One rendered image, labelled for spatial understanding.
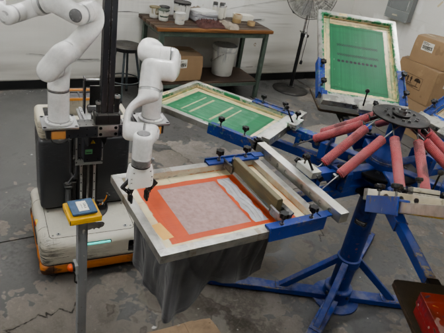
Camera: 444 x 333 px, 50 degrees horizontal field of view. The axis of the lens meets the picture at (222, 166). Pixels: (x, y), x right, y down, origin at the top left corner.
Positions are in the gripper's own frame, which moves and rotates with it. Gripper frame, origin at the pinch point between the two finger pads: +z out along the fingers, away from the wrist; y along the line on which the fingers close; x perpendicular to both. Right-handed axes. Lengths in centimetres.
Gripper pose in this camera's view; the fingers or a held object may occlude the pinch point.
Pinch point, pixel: (138, 197)
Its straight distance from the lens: 193.0
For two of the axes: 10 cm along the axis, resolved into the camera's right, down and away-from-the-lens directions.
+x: 4.8, 4.9, -7.3
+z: -1.5, 8.6, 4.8
